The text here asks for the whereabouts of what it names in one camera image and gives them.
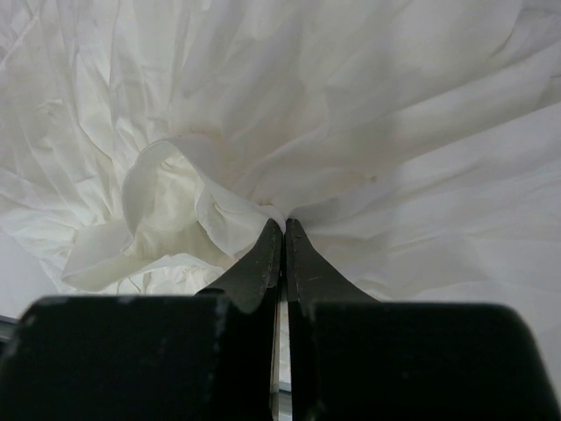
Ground white cloth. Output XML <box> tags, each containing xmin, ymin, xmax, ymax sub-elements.
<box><xmin>0</xmin><ymin>0</ymin><xmax>561</xmax><ymax>334</ymax></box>

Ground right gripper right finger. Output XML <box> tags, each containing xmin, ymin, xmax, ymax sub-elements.
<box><xmin>285</xmin><ymin>219</ymin><xmax>560</xmax><ymax>420</ymax></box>

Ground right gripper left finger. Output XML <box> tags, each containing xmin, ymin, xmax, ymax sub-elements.
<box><xmin>1</xmin><ymin>221</ymin><xmax>283</xmax><ymax>420</ymax></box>

